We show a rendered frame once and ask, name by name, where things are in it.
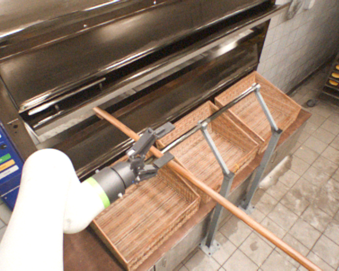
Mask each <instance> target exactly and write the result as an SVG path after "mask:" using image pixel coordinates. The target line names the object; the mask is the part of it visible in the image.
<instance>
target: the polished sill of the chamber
mask: <svg viewBox="0 0 339 271"><path fill-rule="evenodd" d="M262 34H263V33H262V32H259V31H257V30H255V31H254V32H252V33H250V34H248V35H246V36H244V37H242V38H240V39H239V40H237V41H234V42H232V43H230V44H229V45H226V46H224V47H223V48H221V49H219V50H217V51H216V52H214V53H211V54H209V55H207V56H205V57H204V58H201V59H199V60H198V61H196V62H194V63H192V64H190V65H188V66H186V67H184V68H182V69H180V70H178V71H176V72H175V73H173V74H171V75H169V76H167V77H165V78H163V79H161V80H159V81H157V82H155V83H154V84H152V85H150V86H148V87H146V88H144V89H142V90H140V91H138V92H136V93H135V94H133V95H131V96H129V97H127V98H124V99H122V100H121V101H119V102H118V103H116V104H113V105H112V106H109V107H108V108H106V109H104V111H106V112H107V113H108V114H110V115H111V116H112V117H114V118H116V117H118V116H120V115H122V114H124V113H125V112H127V111H129V110H131V109H132V108H134V107H137V106H138V105H140V104H142V102H145V101H147V100H148V99H150V98H152V97H154V96H156V95H158V94H159V93H161V92H163V91H165V90H167V89H169V88H170V87H172V86H175V85H176V84H178V83H179V82H180V81H183V80H185V79H186V78H188V77H190V76H192V75H194V74H196V73H198V72H199V71H200V70H202V69H205V68H206V67H208V66H210V65H212V64H214V63H216V62H218V61H220V60H221V59H222V58H225V57H226V56H228V55H230V54H232V53H233V52H236V51H238V50H239V49H241V48H243V47H245V46H247V45H249V44H250V43H252V42H254V41H255V40H257V39H259V38H261V37H262ZM108 122H109V121H108V120H107V119H106V118H104V117H103V116H101V115H100V114H99V113H97V114H95V115H93V116H91V117H89V118H87V119H85V120H83V121H81V122H80V123H78V124H76V125H74V126H72V127H70V128H68V129H66V130H64V131H62V132H61V133H59V134H57V135H55V136H53V137H51V138H49V139H47V140H45V141H43V142H42V143H40V144H38V145H37V146H36V147H37V149H38V150H43V149H48V148H49V149H55V150H59V149H61V148H62V147H64V146H66V145H68V144H70V143H72V142H73V141H75V140H77V139H78V138H80V137H83V136H84V135H86V134H88V133H90V132H91V131H92V130H94V129H97V128H99V127H100V126H102V125H104V124H106V123H108Z"/></svg>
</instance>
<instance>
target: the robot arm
mask: <svg viewBox="0 0 339 271"><path fill-rule="evenodd" d="M174 129H176V127H175V126H174V125H172V124H171V123H170V122H167V123H166V124H165V125H163V126H161V127H159V128H158V129H156V130H152V129H151V128H148V129H147V130H146V131H145V132H144V134H143V135H142V136H141V137H140V138H139V139H138V141H137V142H136V143H135V144H134V145H133V146H132V147H131V148H130V149H129V150H127V151H126V154H127V155H128V157H129V158H128V160H127V161H125V162H122V161H120V162H118V163H117V164H115V165H113V166H112V167H111V168H110V167H105V168H103V169H101V170H100V171H99V170H96V174H95V175H93V176H91V177H90V178H88V179H87V180H85V181H84V182H82V183H80V181H79V179H78V178H77V175H76V173H75V170H74V168H73V165H72V162H71V161H70V160H69V158H68V157H67V156H66V155H65V154H64V153H63V152H61V151H59V150H55V149H49V148H48V149H43V150H39V151H36V152H35V153H33V155H31V156H30V157H29V158H28V159H27V160H26V161H25V163H24V166H23V170H22V175H21V183H20V189H19V193H18V198H17V200H16V204H15V208H14V211H13V213H12V216H11V220H10V222H9V224H8V226H7V229H6V231H5V233H4V235H3V238H2V240H1V243H0V271H63V233H64V234H75V233H78V232H80V231H82V230H83V229H84V228H86V227H87V226H88V224H90V223H91V222H92V221H93V219H94V218H95V217H96V215H98V214H99V213H100V212H101V211H103V210H104V209H106V208H107V207H108V206H110V205H111V204H112V203H113V202H115V201H116V200H118V199H119V198H122V196H123V195H125V193H126V189H127V188H129V187H130V186H131V185H133V184H135V185H137V184H138V183H140V182H142V181H144V180H147V179H149V178H152V177H155V176H157V175H158V174H157V172H158V171H159V169H160V168H161V167H162V166H165V165H166V164H167V163H169V162H170V160H172V159H174V158H175V156H174V155H172V154H171V153H170V152H167V153H166V154H164V155H163V156H161V157H160V158H159V159H157V160H156V161H155V162H153V164H152V165H144V159H146V154H147V153H148V152H149V150H150V148H151V146H152V145H153V143H155V141H156V139H158V140H159V139H161V138H162V137H164V136H166V135H167V134H168V133H170V131H172V130H174ZM138 155H139V156H138Z"/></svg>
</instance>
